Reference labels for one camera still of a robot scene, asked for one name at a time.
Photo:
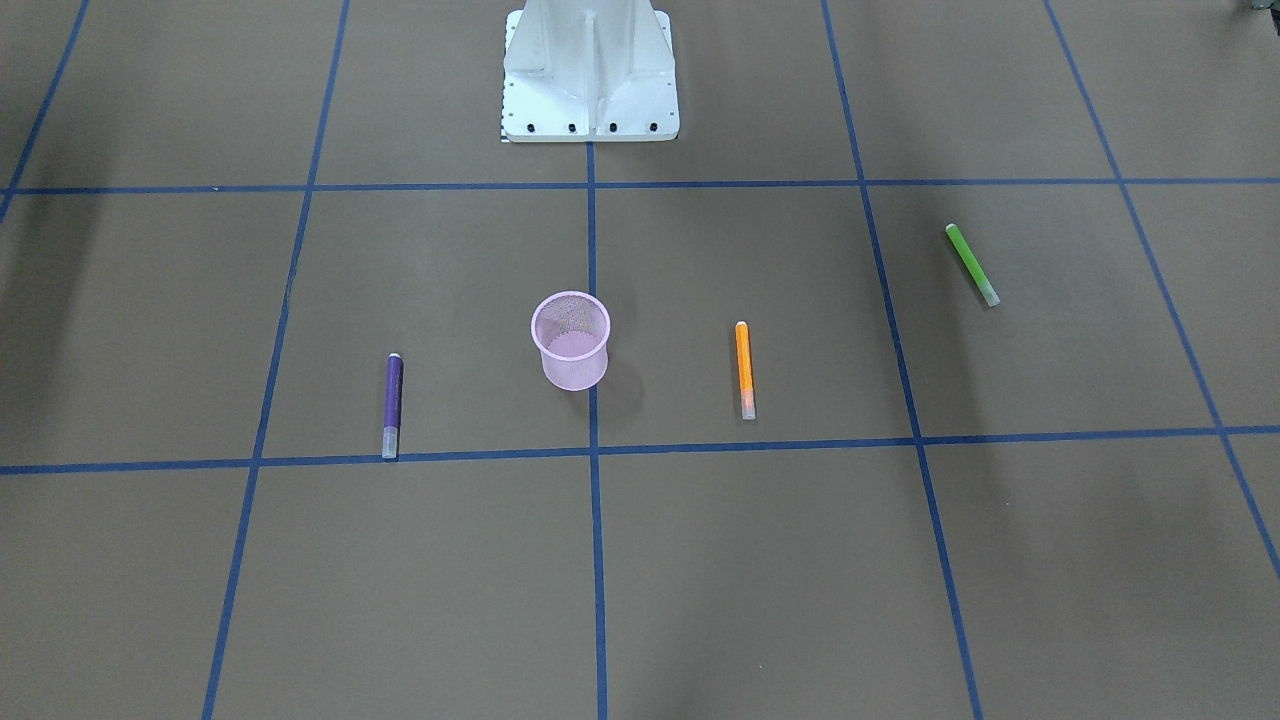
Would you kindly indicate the purple highlighter pen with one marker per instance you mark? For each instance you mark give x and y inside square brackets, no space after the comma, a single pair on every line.
[392,412]

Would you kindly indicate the orange highlighter pen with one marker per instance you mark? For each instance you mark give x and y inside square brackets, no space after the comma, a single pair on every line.
[745,374]

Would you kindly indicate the green highlighter pen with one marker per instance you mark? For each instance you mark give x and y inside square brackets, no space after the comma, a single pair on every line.
[976,272]

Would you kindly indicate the pink mesh pen holder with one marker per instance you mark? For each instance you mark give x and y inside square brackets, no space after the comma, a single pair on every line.
[571,330]

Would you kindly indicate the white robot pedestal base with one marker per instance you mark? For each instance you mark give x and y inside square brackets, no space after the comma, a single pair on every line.
[589,72]

